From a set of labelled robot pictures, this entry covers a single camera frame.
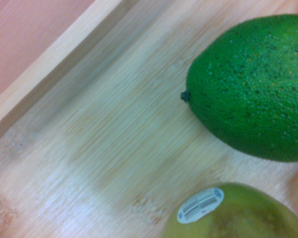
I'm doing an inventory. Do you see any green lime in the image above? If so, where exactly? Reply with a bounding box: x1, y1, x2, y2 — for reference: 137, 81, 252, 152
180, 14, 298, 163

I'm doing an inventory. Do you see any light wooden tray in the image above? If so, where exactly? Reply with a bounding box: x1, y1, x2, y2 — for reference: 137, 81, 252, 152
0, 0, 298, 238

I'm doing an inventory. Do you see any green apple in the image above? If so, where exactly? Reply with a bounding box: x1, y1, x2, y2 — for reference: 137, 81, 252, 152
160, 182, 298, 238

